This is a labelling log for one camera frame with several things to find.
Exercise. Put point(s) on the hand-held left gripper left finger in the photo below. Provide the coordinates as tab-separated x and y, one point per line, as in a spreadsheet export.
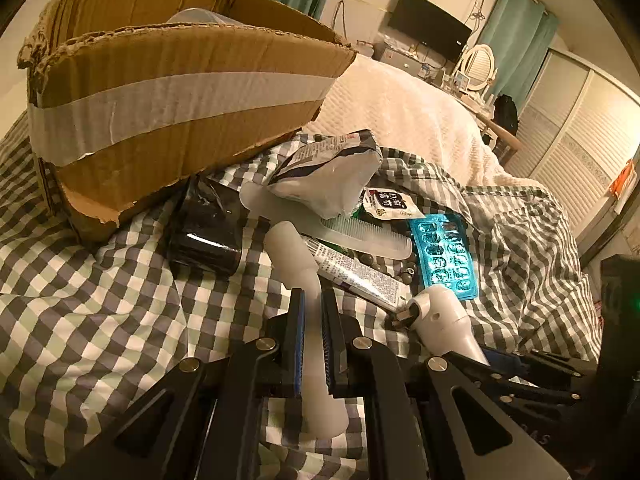
299	345

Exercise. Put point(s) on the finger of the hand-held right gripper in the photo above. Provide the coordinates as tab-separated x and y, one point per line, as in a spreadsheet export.
540	396
505	362

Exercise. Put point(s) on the black television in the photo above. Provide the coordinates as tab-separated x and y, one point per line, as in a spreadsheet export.
430	25

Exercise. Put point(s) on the teal blister pack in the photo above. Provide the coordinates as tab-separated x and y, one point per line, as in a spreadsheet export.
445	255

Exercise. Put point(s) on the white oval mirror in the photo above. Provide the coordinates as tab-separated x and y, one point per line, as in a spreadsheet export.
476	67

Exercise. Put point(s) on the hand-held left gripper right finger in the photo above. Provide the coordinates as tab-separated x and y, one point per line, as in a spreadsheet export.
331	345

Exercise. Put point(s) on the white electric handheld device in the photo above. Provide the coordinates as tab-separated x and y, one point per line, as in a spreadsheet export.
445	320

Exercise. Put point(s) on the white louvred wardrobe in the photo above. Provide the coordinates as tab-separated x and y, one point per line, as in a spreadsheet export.
575	150

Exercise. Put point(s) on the black and white sachet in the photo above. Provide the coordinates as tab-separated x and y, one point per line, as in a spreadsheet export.
386	204

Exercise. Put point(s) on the white dressing table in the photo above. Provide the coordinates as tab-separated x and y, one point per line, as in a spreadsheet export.
470	97

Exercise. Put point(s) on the white quilted bedspread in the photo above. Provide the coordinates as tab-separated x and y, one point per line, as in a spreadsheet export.
400	105

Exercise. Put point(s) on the orange hanging tag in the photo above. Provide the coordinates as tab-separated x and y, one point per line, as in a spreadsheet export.
624	182

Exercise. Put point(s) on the checked blanket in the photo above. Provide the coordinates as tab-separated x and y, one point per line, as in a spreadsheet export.
100	310

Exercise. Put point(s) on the wooden chair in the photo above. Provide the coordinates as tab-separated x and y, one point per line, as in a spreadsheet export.
502	135

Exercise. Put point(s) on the grey cabinet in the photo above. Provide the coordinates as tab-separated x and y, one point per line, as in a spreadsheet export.
405	60

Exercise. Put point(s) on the taped cardboard box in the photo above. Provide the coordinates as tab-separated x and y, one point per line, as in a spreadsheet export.
175	125

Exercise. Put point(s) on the white toothpaste tube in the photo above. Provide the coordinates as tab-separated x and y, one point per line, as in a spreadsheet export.
350	271

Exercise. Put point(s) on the translucent white comb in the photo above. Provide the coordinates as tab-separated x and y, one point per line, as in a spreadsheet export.
370	241

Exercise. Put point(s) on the white printed plastic package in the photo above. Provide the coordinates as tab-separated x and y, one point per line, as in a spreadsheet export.
330	185

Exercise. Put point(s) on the black plastic bag roll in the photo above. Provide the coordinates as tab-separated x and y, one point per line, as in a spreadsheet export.
210	230

